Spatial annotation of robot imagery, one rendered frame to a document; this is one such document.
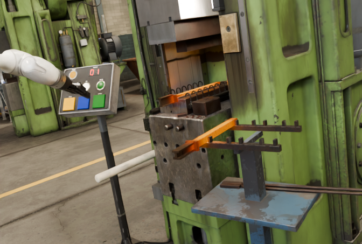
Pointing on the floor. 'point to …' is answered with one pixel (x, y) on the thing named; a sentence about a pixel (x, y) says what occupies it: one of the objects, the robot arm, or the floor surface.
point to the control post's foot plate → (129, 241)
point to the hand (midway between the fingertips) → (84, 93)
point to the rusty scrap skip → (132, 66)
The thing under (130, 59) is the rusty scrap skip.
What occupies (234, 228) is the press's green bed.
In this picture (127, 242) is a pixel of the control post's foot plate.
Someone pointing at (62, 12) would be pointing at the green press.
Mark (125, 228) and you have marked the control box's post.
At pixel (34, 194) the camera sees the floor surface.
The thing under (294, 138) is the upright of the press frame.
